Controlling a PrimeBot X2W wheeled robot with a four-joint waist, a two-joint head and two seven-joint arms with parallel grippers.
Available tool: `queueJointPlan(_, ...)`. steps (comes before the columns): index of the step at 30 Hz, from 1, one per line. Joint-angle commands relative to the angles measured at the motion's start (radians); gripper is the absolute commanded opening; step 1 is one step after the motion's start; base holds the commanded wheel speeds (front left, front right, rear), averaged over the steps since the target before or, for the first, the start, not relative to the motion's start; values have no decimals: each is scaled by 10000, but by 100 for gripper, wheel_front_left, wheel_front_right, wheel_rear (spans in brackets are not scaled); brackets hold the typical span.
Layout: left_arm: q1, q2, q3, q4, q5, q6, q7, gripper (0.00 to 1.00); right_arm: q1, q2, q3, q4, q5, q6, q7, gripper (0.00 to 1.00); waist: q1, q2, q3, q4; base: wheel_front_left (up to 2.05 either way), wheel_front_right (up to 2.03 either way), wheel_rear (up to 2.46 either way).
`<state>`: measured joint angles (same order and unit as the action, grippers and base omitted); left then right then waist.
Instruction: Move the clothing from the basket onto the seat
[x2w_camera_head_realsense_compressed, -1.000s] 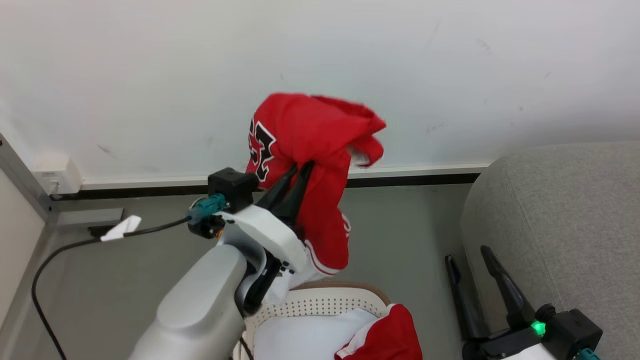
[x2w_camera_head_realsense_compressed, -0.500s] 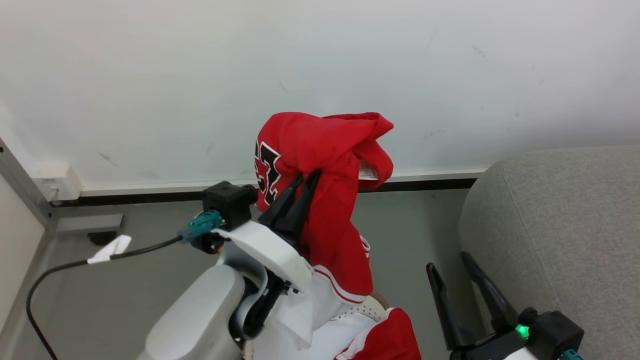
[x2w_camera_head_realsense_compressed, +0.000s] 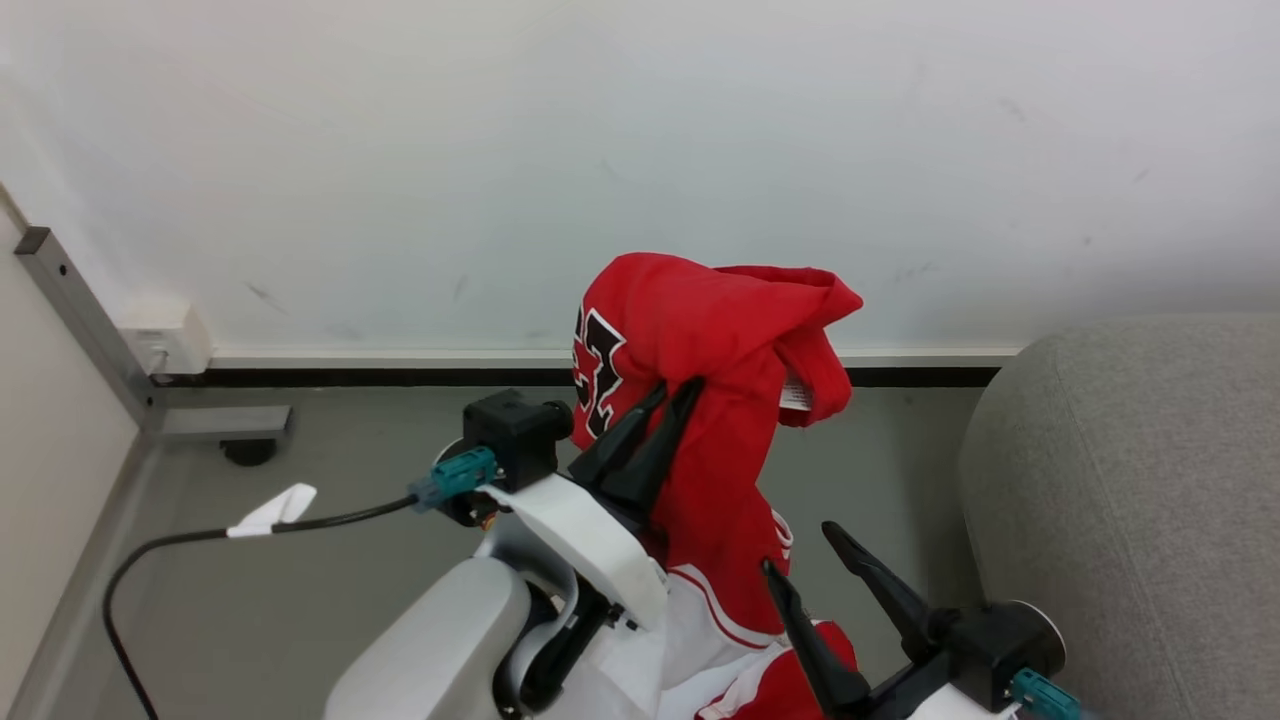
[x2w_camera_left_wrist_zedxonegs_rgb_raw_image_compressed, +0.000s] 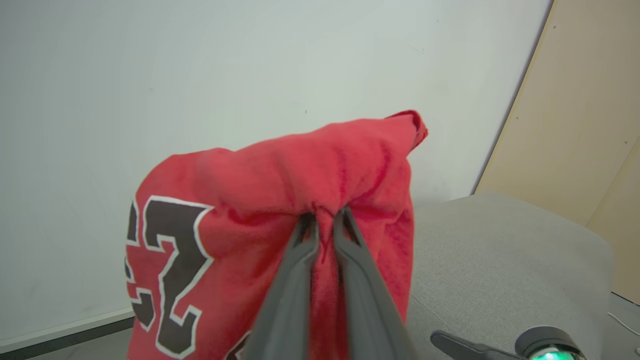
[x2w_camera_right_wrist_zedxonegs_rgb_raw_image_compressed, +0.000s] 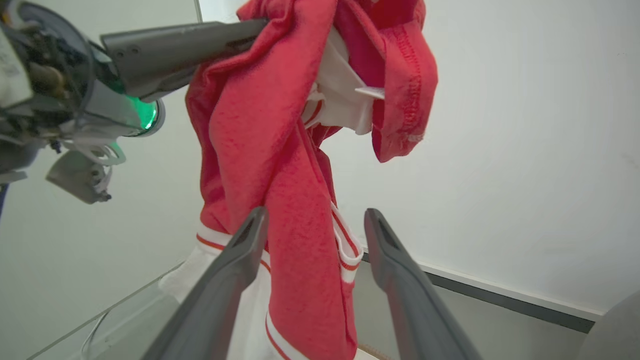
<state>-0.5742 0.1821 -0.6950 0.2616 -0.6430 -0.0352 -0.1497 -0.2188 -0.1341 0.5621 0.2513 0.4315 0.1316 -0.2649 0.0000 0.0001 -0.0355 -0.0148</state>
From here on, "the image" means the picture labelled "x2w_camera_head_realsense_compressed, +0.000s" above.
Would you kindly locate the grey fabric sofa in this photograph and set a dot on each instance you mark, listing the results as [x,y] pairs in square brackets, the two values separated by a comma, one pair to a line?
[1130,520]

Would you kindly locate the beige partition panel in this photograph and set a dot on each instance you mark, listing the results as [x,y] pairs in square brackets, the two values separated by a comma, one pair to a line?
[50,420]

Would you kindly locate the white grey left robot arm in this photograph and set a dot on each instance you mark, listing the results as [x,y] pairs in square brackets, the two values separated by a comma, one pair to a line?
[440,640]

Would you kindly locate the red basketball jersey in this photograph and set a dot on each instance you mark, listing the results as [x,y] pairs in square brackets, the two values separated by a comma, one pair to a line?
[700,330]

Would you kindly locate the grey metal frame leg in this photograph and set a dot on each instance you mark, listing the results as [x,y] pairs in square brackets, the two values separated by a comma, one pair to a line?
[90,320]

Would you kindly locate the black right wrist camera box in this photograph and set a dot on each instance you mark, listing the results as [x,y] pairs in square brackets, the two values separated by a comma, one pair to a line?
[990,650]

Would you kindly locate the white garment with red stripes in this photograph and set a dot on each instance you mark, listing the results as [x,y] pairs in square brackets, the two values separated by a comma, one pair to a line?
[710,620]

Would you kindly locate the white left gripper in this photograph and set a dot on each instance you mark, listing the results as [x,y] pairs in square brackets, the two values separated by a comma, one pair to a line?
[585,540]

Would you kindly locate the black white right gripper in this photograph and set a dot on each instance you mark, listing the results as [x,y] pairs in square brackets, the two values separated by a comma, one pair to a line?
[915,690]

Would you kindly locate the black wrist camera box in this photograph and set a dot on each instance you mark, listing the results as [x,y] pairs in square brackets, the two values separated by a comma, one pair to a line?
[990,650]
[515,435]

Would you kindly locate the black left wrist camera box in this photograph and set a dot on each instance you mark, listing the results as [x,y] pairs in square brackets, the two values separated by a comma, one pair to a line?
[515,435]

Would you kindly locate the white wall socket box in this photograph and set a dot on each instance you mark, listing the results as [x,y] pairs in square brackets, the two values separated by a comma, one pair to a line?
[168,340]

